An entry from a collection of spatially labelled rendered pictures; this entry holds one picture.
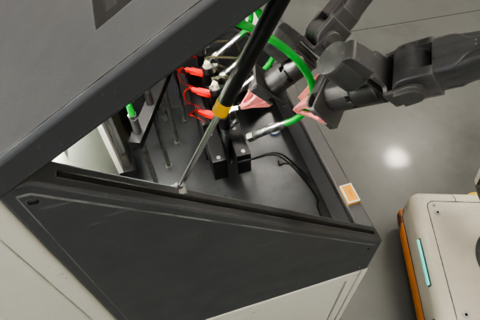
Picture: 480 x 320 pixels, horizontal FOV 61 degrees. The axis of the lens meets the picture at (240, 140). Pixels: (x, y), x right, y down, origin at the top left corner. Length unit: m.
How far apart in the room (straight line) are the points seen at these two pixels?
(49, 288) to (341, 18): 0.70
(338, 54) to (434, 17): 2.75
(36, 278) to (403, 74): 0.60
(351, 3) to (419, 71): 0.29
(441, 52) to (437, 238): 1.26
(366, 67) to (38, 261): 0.53
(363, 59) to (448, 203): 1.36
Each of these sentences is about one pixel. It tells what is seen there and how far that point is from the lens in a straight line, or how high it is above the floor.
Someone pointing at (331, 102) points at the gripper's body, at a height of 1.29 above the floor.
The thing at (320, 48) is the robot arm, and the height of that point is 1.28.
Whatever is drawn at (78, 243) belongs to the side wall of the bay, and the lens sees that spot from 0.60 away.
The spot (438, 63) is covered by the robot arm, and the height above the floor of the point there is 1.42.
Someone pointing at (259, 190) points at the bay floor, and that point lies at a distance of 1.14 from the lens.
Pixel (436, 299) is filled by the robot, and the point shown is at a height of 0.26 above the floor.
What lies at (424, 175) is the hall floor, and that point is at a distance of 2.33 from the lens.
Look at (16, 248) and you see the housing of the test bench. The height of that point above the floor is 1.33.
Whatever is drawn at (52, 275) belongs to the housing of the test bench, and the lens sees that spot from 0.67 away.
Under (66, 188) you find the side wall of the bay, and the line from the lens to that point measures 0.49.
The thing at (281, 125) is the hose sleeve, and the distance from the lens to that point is 0.84.
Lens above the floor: 1.80
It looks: 52 degrees down
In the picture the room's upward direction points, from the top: 3 degrees counter-clockwise
